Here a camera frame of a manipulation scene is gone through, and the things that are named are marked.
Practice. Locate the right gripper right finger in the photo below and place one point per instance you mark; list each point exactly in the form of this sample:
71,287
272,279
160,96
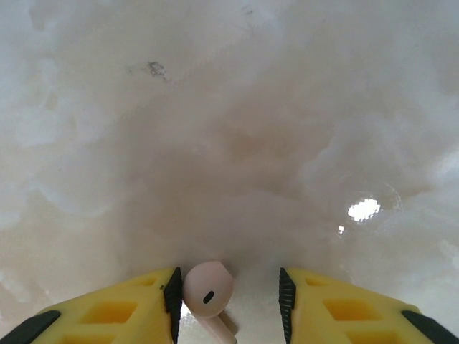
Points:
351,315

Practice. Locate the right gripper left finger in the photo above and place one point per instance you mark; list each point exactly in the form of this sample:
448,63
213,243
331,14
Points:
107,311

